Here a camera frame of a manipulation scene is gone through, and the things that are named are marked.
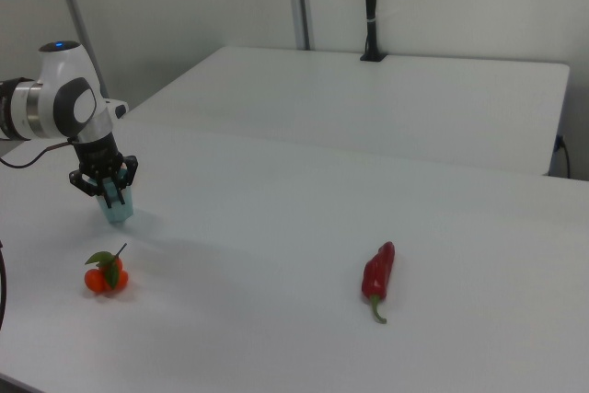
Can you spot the small tangerine cluster with leaves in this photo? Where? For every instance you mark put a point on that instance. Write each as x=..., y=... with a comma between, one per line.
x=97, y=280

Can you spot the black camera pole with clamp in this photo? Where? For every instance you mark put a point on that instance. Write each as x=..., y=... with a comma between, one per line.
x=369, y=6

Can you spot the slanted aluminium frame post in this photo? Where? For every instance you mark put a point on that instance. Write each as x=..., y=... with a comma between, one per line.
x=78, y=15

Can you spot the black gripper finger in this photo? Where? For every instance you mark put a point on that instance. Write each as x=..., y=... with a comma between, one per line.
x=87, y=185
x=130, y=171

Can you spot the teal hexagonal mug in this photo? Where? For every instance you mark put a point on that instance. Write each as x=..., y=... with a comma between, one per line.
x=120, y=214

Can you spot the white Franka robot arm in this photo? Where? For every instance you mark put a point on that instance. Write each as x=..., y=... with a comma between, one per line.
x=55, y=71

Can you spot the white adjoining table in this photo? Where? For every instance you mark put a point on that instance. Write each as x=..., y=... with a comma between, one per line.
x=368, y=103

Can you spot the red chili pepper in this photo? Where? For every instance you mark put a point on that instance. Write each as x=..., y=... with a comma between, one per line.
x=378, y=271

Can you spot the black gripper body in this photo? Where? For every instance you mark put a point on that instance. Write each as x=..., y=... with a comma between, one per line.
x=97, y=153

